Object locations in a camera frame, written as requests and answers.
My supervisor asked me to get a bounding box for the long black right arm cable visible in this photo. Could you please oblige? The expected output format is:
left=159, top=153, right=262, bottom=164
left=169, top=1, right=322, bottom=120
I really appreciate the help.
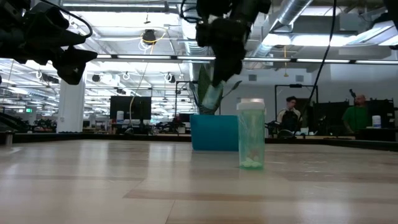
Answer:
left=294, top=0, right=337, bottom=136

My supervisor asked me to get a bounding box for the yellow hanging cord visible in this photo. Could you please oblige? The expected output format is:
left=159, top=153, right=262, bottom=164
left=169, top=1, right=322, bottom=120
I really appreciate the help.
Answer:
left=282, top=45, right=289, bottom=78

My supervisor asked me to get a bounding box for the overhead LED light bar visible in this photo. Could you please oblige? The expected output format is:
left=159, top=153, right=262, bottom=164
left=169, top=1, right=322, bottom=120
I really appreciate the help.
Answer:
left=96, top=54, right=398, bottom=65

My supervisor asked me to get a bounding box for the black overhead rig camera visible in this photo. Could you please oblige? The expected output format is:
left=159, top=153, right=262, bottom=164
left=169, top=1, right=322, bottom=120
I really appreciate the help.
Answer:
left=142, top=29, right=157, bottom=46

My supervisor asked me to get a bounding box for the white square column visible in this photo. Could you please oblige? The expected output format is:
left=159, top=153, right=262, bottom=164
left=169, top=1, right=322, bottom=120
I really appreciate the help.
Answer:
left=57, top=77, right=86, bottom=134

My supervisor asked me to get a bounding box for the black equipment panel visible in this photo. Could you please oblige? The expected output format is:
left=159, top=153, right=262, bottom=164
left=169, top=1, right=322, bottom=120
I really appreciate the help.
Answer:
left=312, top=101, right=345, bottom=135
left=368, top=98, right=396, bottom=128

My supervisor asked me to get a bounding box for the green snake plant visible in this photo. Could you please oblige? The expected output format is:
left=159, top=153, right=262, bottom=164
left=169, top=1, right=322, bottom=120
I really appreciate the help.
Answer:
left=188, top=64, right=243, bottom=116

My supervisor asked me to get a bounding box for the small grey metal post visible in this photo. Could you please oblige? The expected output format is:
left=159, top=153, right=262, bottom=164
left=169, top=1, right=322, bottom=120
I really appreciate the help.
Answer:
left=4, top=130, right=15, bottom=147

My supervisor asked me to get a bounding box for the black metal gantry frame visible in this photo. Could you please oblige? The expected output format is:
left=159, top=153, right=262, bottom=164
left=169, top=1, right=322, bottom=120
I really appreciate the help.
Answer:
left=274, top=83, right=319, bottom=131
left=175, top=80, right=198, bottom=116

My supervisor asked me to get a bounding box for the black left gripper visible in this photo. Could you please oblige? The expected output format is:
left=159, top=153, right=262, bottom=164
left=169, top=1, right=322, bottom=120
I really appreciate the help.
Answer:
left=0, top=0, right=98, bottom=86

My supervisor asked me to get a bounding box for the person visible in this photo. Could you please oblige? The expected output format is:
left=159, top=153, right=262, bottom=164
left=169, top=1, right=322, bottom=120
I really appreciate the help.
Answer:
left=341, top=94, right=371, bottom=134
left=276, top=95, right=302, bottom=134

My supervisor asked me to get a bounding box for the silver horizontal ventilation duct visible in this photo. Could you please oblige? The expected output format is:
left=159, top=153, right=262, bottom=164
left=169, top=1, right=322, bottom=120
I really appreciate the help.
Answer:
left=60, top=0, right=180, bottom=14

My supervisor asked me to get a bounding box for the black left wrist camera cable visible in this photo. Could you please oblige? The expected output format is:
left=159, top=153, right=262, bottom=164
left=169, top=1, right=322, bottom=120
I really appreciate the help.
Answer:
left=39, top=0, right=94, bottom=40

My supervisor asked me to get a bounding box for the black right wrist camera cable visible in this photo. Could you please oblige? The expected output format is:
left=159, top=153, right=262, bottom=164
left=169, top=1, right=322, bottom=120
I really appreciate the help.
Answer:
left=179, top=0, right=201, bottom=24

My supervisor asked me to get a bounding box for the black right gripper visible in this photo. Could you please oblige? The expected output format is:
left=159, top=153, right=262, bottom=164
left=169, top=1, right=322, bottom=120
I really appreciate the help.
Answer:
left=195, top=17, right=250, bottom=89

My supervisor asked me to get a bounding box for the black monitor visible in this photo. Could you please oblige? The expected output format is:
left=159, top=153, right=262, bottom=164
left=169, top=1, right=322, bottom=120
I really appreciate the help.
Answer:
left=109, top=95, right=152, bottom=122

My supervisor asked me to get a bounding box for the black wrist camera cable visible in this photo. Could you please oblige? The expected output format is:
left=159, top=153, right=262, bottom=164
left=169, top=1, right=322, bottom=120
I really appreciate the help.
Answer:
left=179, top=0, right=201, bottom=24
left=39, top=0, right=94, bottom=40

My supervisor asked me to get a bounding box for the large teal pill bottle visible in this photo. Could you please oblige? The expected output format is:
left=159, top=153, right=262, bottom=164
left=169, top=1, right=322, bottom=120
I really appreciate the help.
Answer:
left=236, top=98, right=267, bottom=171

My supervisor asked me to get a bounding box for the silver slanted ventilation duct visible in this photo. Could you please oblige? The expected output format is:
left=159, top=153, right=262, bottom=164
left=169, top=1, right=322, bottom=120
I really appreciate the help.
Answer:
left=250, top=0, right=314, bottom=58

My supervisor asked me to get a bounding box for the blue plastic basket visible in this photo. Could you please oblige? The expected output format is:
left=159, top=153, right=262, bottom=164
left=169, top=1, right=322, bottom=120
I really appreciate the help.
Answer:
left=190, top=114, right=240, bottom=152

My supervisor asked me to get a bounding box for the silver round ventilation duct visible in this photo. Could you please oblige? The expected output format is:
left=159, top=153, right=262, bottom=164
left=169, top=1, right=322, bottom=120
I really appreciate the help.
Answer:
left=178, top=17, right=198, bottom=56

